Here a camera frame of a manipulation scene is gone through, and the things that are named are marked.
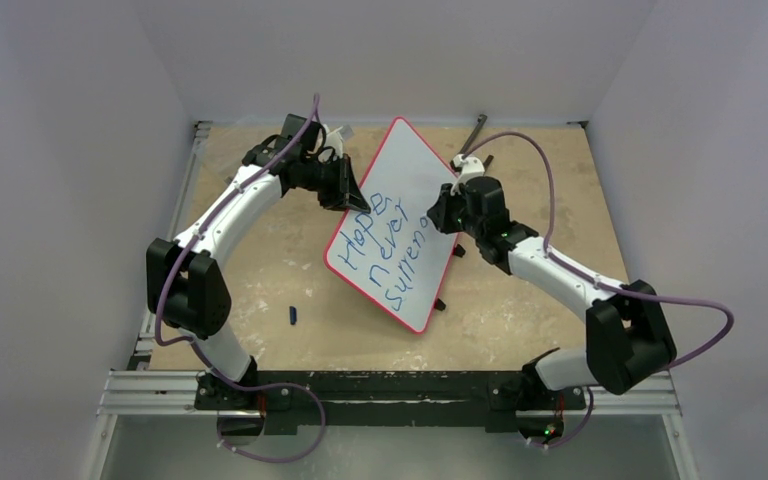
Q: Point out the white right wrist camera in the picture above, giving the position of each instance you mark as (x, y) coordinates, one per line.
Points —
(467, 167)

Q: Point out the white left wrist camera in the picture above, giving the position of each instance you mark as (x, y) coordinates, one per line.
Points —
(334, 142)

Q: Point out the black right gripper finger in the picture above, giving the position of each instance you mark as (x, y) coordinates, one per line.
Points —
(443, 205)
(445, 223)

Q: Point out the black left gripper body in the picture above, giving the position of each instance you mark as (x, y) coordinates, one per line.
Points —
(325, 178)

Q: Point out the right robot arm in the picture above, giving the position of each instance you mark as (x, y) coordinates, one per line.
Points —
(627, 337)

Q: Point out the dark metal L bracket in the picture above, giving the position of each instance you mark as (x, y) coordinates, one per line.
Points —
(473, 136)

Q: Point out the red-framed whiteboard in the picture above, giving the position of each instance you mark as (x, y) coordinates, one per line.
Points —
(393, 254)

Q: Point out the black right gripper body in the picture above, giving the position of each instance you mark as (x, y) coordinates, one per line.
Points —
(448, 213)

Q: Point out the aluminium frame rail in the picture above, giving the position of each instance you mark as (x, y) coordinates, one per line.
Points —
(157, 393)

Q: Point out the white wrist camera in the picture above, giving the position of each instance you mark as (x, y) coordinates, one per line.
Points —
(334, 142)
(467, 167)

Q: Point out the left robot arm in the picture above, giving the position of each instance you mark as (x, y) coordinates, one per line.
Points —
(186, 289)

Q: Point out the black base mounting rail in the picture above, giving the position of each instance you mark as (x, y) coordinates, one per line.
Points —
(280, 402)

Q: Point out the clear plastic screw box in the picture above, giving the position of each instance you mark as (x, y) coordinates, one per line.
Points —
(225, 148)

